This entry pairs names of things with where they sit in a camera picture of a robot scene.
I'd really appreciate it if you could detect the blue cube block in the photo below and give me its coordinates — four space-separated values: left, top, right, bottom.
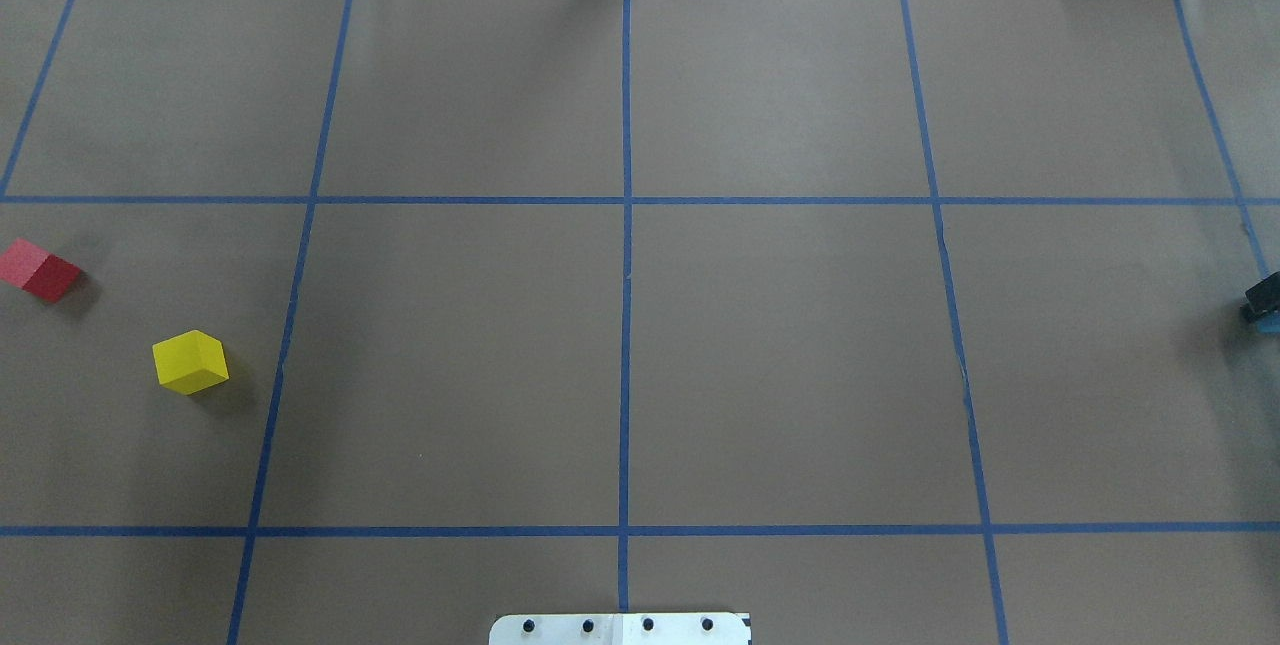
1253 312 1280 335

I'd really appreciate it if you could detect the yellow cube block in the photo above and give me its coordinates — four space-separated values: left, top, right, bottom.
152 330 230 395

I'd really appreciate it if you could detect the red cube block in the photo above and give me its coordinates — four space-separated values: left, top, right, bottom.
1 238 83 303

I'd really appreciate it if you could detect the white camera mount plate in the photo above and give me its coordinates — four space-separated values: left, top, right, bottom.
488 612 753 644

